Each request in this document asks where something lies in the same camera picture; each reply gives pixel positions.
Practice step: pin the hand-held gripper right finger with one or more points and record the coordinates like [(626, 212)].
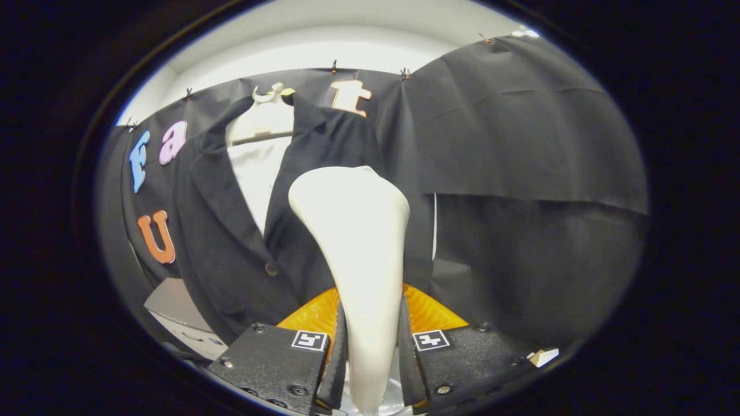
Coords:
[(407, 375)]

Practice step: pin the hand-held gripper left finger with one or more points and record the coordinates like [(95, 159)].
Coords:
[(339, 375)]

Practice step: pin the white garment steamer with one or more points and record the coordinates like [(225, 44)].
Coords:
[(358, 231)]

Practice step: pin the black jacket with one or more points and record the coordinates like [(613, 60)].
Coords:
[(219, 242)]

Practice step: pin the small cardboard box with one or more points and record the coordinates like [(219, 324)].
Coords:
[(543, 357)]

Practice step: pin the grey cabinet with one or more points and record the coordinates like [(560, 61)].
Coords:
[(173, 300)]

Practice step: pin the white mannequin torso form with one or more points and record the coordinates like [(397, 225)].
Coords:
[(260, 167)]

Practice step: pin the black backdrop cloth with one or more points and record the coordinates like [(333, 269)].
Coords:
[(520, 144)]

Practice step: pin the small ceiling light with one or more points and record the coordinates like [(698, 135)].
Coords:
[(526, 33)]

